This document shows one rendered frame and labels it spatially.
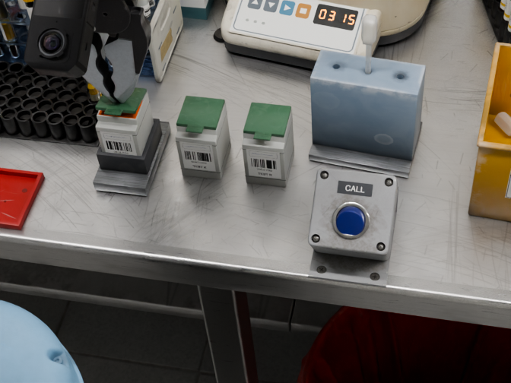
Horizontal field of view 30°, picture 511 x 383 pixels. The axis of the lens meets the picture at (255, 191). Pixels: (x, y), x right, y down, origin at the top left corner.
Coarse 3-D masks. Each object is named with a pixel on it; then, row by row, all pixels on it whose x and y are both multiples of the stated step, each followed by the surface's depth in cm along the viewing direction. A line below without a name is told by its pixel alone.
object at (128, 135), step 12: (144, 96) 91; (144, 108) 91; (108, 120) 90; (120, 120) 90; (132, 120) 89; (144, 120) 92; (108, 132) 90; (120, 132) 90; (132, 132) 89; (144, 132) 92; (108, 144) 92; (120, 144) 91; (132, 144) 91; (144, 144) 93
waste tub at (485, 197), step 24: (504, 48) 89; (504, 72) 91; (504, 96) 94; (480, 144) 81; (504, 144) 81; (480, 168) 84; (504, 168) 83; (480, 192) 86; (504, 192) 85; (480, 216) 89; (504, 216) 88
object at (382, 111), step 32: (320, 64) 89; (352, 64) 89; (384, 64) 88; (416, 64) 88; (320, 96) 89; (352, 96) 88; (384, 96) 87; (416, 96) 86; (320, 128) 93; (352, 128) 91; (384, 128) 90; (416, 128) 90; (320, 160) 94; (352, 160) 93; (384, 160) 93
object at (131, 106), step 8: (136, 88) 91; (144, 88) 91; (104, 96) 90; (136, 96) 90; (104, 104) 89; (112, 104) 89; (120, 104) 89; (128, 104) 89; (136, 104) 89; (104, 112) 88; (112, 112) 88; (120, 112) 88; (128, 112) 89
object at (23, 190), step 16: (0, 176) 96; (16, 176) 96; (32, 176) 95; (0, 192) 95; (16, 192) 94; (32, 192) 93; (0, 208) 93; (16, 208) 93; (0, 224) 91; (16, 224) 91
